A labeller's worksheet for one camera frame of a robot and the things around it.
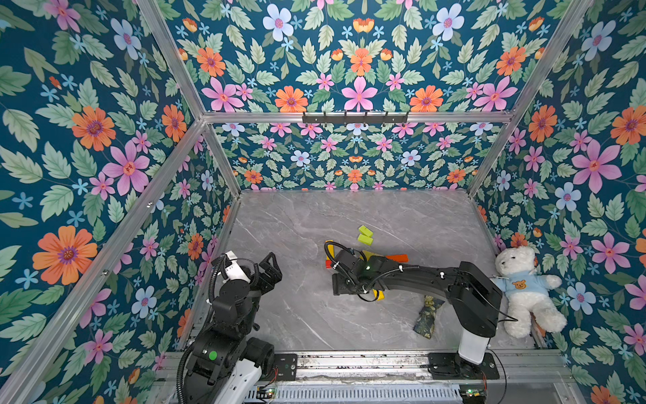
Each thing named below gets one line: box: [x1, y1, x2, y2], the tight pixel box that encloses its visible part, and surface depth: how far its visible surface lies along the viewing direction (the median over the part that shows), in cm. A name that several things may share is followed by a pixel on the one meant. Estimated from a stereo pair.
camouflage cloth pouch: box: [413, 294, 445, 340], surface depth 82 cm
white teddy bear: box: [491, 245, 568, 339], surface depth 82 cm
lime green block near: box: [357, 233, 374, 246], surface depth 104 cm
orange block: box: [386, 254, 409, 263], surface depth 100 cm
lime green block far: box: [358, 224, 375, 239], surface depth 107 cm
